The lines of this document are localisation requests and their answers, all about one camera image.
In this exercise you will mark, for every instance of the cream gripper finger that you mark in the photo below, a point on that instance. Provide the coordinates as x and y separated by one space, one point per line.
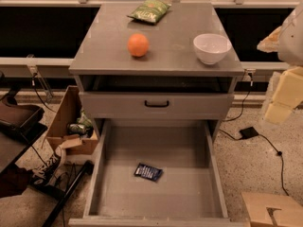
277 113
289 91

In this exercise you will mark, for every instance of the dark blue rxbar wrapper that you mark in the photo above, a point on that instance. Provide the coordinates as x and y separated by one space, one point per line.
148 172

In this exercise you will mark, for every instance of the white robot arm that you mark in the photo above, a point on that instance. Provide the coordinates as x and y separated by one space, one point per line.
287 42

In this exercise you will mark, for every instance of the grey drawer cabinet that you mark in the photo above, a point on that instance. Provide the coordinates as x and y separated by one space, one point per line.
104 64

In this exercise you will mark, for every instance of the open grey bottom drawer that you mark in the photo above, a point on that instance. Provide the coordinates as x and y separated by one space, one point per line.
188 194

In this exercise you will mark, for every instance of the closed grey drawer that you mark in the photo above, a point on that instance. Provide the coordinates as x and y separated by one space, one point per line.
131 105

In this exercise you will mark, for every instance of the black power adapter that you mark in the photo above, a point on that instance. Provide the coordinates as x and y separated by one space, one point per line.
248 133

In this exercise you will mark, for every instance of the white ceramic bowl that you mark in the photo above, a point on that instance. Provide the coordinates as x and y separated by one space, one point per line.
211 48

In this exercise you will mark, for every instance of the cardboard box corner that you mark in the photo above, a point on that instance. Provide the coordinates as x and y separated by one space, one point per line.
269 210

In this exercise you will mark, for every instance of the orange fruit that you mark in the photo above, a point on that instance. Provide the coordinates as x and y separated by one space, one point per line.
138 45

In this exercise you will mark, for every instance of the green chip bag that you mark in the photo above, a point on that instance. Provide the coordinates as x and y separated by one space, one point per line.
151 11

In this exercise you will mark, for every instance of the green packet in box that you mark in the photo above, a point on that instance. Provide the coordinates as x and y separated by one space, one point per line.
84 120

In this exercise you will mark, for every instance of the black chair leg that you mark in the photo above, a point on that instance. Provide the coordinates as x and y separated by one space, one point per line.
87 168

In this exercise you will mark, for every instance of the metal can in box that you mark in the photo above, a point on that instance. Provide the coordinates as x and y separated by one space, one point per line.
76 128

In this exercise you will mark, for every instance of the open cardboard box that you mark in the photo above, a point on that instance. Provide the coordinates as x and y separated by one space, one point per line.
68 113

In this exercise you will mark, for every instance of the black and white sneaker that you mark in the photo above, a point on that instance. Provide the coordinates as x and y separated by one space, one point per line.
43 174

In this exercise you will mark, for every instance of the dark office chair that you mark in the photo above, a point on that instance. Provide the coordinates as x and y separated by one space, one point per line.
20 127

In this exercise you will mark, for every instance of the black drawer handle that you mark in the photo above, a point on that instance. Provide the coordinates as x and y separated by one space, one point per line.
156 105

